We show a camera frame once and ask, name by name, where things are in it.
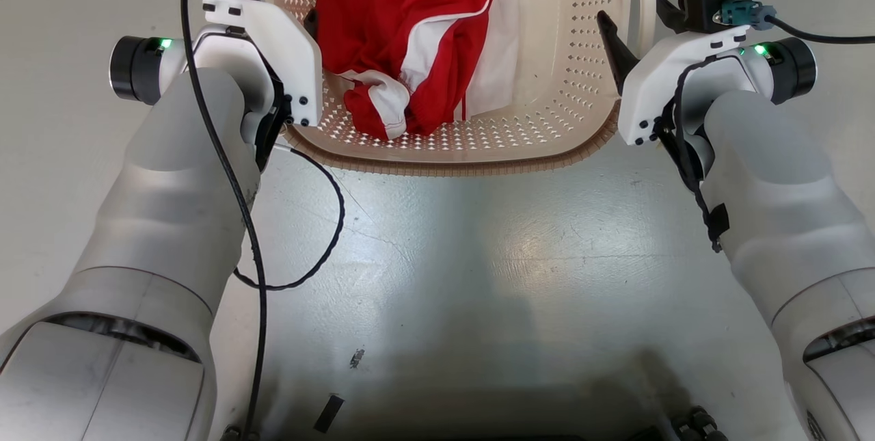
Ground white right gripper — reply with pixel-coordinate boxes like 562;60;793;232
596;0;754;148

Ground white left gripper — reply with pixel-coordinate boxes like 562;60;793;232
201;0;323;129

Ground beige perforated plastic laundry basket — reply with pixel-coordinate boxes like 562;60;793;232
260;0;658;178

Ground red and white garment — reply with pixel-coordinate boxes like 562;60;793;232
310;0;522;141

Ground black tape strip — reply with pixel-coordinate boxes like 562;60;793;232
313;395;347;434

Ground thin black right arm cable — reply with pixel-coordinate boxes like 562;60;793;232
653;58;731;254

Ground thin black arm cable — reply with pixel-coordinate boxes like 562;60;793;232
653;58;731;254
232;143;347;292

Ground thick black right camera cable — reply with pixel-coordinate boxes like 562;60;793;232
712;1;875;45

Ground thick black camera cable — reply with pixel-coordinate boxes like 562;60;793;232
712;1;875;45
180;0;269;441

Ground thick black left camera cable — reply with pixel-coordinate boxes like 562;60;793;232
180;0;269;441

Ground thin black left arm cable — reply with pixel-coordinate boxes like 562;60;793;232
232;143;347;292

